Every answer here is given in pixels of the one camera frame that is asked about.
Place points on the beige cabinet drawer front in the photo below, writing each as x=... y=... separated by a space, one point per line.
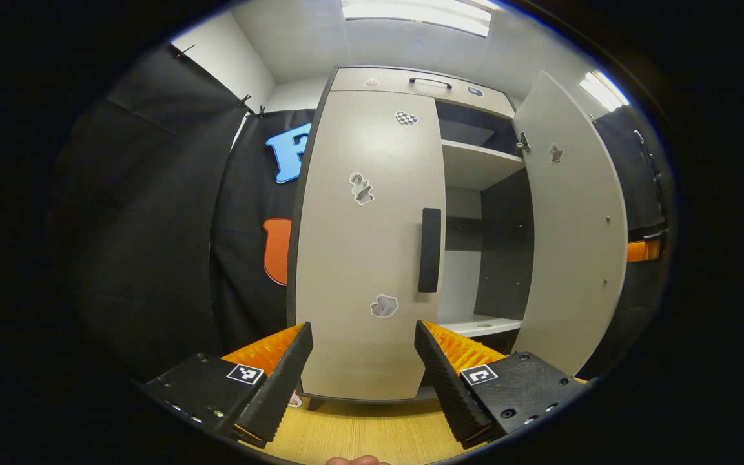
x=346 y=79

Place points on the small ceiling light panel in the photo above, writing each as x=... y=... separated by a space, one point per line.
x=604 y=90

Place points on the black backdrop cloth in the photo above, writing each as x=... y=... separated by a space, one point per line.
x=146 y=213
x=637 y=303
x=243 y=213

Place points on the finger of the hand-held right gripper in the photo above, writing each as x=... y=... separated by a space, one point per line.
x=644 y=250

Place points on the large ceiling light panel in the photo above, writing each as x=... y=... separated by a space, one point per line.
x=417 y=13

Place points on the dark stand pole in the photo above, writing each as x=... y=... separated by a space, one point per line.
x=656 y=187

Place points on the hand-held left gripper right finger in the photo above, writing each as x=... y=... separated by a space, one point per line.
x=446 y=381

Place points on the double-door shoe cabinet body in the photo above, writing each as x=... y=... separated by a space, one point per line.
x=504 y=245

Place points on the white cabinet bottom board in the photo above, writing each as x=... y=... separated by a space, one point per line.
x=478 y=325

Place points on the beige shoe cabinet door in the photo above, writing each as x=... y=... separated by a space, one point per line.
x=359 y=258
x=572 y=226

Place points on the white cabinet shelf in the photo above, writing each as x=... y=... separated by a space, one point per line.
x=475 y=165

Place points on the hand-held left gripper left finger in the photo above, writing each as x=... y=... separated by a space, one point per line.
x=281 y=381

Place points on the metal door hinge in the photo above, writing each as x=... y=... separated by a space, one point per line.
x=524 y=143

